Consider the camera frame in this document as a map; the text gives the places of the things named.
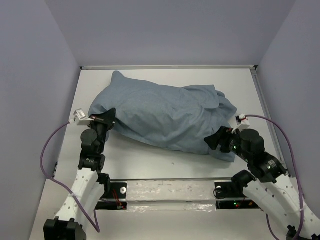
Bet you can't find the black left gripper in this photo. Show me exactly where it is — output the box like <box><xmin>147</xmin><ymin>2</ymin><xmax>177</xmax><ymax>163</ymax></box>
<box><xmin>86</xmin><ymin>108</ymin><xmax>115</xmax><ymax>154</ymax></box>

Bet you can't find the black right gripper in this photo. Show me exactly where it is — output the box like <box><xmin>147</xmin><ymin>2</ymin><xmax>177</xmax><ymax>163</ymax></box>
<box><xmin>202</xmin><ymin>125</ymin><xmax>251</xmax><ymax>162</ymax></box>

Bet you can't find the blue-grey fabric pillowcase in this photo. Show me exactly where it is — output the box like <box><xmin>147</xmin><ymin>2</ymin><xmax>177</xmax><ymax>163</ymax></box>
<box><xmin>88</xmin><ymin>71</ymin><xmax>237</xmax><ymax>163</ymax></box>

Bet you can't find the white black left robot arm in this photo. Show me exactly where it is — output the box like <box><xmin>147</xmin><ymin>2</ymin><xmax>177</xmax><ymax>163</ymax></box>
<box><xmin>43</xmin><ymin>108</ymin><xmax>116</xmax><ymax>240</ymax></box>

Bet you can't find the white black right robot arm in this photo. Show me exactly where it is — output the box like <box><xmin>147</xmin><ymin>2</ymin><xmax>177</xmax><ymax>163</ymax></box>
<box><xmin>204</xmin><ymin>126</ymin><xmax>320</xmax><ymax>240</ymax></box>

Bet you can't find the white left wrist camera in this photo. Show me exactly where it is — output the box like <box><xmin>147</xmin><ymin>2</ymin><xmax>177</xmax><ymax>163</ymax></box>
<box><xmin>68</xmin><ymin>108</ymin><xmax>93</xmax><ymax>126</ymax></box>

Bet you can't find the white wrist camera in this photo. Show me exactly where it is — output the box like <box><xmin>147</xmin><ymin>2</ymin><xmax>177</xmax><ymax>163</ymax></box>
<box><xmin>231</xmin><ymin>114</ymin><xmax>251</xmax><ymax>134</ymax></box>
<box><xmin>68</xmin><ymin>108</ymin><xmax>93</xmax><ymax>126</ymax></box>

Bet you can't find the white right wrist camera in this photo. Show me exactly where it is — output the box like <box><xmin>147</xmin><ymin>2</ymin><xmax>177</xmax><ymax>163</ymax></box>
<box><xmin>231</xmin><ymin>114</ymin><xmax>251</xmax><ymax>134</ymax></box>

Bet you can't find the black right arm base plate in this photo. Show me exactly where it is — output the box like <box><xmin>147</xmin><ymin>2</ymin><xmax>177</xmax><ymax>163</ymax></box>
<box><xmin>213</xmin><ymin>171</ymin><xmax>259</xmax><ymax>210</ymax></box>

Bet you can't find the aluminium back table rail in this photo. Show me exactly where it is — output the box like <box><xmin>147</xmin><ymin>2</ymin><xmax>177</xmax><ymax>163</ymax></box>
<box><xmin>80</xmin><ymin>65</ymin><xmax>258</xmax><ymax>71</ymax></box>

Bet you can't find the aluminium table rail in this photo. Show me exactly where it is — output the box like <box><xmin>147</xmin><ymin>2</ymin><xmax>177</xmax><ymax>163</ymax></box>
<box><xmin>111</xmin><ymin>177</ymin><xmax>232</xmax><ymax>182</ymax></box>
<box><xmin>80</xmin><ymin>65</ymin><xmax>258</xmax><ymax>71</ymax></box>
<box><xmin>250</xmin><ymin>65</ymin><xmax>288</xmax><ymax>170</ymax></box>

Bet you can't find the aluminium right table rail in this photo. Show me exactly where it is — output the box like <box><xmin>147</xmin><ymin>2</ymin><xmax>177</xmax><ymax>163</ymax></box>
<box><xmin>250</xmin><ymin>65</ymin><xmax>288</xmax><ymax>170</ymax></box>

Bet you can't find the aluminium front table rail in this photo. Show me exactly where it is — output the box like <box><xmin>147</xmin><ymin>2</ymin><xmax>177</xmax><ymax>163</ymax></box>
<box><xmin>111</xmin><ymin>177</ymin><xmax>232</xmax><ymax>182</ymax></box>

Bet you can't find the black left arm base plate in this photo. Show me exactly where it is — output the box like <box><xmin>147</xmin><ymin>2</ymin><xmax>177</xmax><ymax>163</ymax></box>
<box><xmin>95</xmin><ymin>181</ymin><xmax>128</xmax><ymax>211</ymax></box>

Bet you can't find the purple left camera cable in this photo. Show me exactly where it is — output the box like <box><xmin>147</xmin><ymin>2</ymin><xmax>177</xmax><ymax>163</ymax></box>
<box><xmin>40</xmin><ymin>121</ymin><xmax>101</xmax><ymax>233</ymax></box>

